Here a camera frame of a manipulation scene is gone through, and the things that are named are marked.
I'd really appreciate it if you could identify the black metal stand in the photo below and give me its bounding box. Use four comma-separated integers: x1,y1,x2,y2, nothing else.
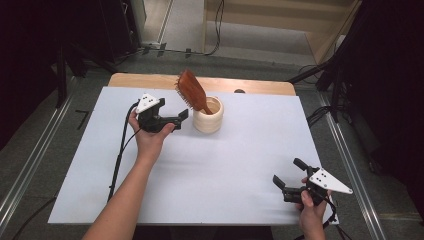
287,49,354,124
54,44,88,108

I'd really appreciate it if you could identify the black hanging cable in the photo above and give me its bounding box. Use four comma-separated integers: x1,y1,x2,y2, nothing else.
203,0,225,57

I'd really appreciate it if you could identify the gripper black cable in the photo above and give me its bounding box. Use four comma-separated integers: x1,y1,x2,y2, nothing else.
106,101,142,203
293,195,353,240

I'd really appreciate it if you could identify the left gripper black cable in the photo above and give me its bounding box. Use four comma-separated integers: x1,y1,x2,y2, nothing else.
106,101,142,203

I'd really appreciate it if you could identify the bundle of black floor cables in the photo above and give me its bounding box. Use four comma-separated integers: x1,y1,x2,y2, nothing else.
305,104,335,128

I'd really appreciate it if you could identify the dark curtain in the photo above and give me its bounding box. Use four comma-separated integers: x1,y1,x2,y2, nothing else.
0,0,108,151
336,0,424,221

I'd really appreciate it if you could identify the person's left hand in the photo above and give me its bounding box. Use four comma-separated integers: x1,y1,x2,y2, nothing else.
127,107,176,165

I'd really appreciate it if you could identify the metal floor rail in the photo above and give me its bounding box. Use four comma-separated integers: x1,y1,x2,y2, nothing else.
0,75,80,231
315,90,388,240

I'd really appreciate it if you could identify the person's right hand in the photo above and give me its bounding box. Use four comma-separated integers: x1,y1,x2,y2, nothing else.
295,177,333,234

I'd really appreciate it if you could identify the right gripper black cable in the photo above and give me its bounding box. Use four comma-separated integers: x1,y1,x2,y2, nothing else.
293,195,353,240

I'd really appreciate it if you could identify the black cabinet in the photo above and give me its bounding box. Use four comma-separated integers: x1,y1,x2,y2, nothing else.
98,0,142,64

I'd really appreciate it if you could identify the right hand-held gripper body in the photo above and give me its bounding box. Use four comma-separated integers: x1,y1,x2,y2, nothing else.
282,165,354,207

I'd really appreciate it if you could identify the light wooden shelf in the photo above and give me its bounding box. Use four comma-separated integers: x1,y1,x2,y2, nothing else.
201,0,363,65

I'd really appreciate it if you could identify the cream wooden cup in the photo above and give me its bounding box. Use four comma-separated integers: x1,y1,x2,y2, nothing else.
192,95,225,135

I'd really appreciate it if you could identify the wooden table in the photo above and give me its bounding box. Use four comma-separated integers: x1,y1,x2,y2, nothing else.
107,72,297,97

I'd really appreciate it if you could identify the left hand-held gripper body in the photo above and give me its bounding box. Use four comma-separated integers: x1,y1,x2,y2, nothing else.
135,92,183,134

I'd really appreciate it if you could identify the brown wooden hairbrush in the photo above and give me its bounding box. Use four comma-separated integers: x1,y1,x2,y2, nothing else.
174,68,214,116

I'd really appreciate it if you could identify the thin black floor cable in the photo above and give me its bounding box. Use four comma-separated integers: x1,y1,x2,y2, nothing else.
11,195,58,240

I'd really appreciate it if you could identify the white board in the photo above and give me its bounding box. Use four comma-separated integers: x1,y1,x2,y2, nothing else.
48,86,339,225

